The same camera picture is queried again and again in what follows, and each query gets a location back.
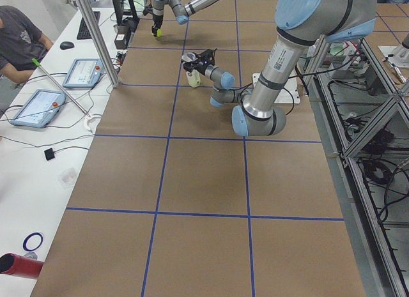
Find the seated person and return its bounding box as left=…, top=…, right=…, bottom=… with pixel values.
left=1, top=5, right=54, bottom=84

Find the black keyboard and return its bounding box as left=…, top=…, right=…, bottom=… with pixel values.
left=76, top=10, right=101, bottom=40

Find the near teach pendant tablet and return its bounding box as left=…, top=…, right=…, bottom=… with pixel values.
left=10, top=89, right=66, bottom=128

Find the teach pendant tablet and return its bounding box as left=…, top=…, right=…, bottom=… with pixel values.
left=10, top=89, right=66, bottom=128
left=63, top=58, right=104, bottom=89

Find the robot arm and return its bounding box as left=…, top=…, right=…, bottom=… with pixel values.
left=151, top=0, right=220, bottom=38
left=181, top=0, right=377, bottom=136

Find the red cylinder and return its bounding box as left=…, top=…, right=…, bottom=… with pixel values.
left=1, top=253, right=43, bottom=279

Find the aluminium frame post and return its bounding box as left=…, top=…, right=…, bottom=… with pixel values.
left=77, top=0, right=120, bottom=88

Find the black computer mouse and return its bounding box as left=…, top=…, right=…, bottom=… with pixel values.
left=59, top=41, right=75, bottom=50

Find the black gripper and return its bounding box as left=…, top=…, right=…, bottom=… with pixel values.
left=151, top=14, right=162, bottom=36
left=182, top=49, right=217, bottom=75

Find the far teach pendant tablet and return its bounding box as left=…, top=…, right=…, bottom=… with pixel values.
left=63, top=58, right=104, bottom=89

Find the black box white label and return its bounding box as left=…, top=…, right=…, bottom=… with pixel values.
left=114, top=23, right=133, bottom=50

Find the blue tape roll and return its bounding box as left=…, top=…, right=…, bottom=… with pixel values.
left=22, top=232, right=44, bottom=252

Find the metal rod green tip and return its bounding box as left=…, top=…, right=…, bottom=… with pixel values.
left=31, top=58, right=93, bottom=119

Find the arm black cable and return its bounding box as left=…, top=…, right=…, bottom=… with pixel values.
left=233, top=66, right=307, bottom=116

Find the clear tennis ball can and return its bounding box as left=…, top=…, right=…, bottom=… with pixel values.
left=181, top=52, right=201, bottom=88

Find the small black square device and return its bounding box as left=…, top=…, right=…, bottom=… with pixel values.
left=44, top=148, right=55, bottom=161

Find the aluminium frame rack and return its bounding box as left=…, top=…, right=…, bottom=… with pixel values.
left=299, top=31, right=408, bottom=296

